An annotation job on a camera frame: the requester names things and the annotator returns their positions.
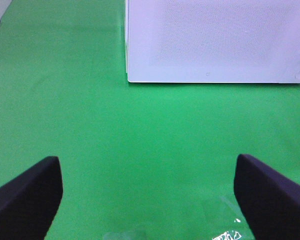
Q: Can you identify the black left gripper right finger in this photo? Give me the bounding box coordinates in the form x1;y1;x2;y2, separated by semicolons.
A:
233;154;300;240

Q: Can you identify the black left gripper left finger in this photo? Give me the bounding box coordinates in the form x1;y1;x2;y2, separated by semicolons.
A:
0;156;63;240

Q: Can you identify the white microwave door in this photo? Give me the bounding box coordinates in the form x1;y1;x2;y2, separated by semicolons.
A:
125;0;300;84

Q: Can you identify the clear tape patch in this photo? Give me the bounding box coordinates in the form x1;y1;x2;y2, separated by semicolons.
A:
208;194;255;240

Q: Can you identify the green table mat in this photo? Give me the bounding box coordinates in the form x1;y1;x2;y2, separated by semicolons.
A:
0;0;300;240

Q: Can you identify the white microwave oven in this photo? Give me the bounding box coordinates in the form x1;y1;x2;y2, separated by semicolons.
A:
278;50;300;84

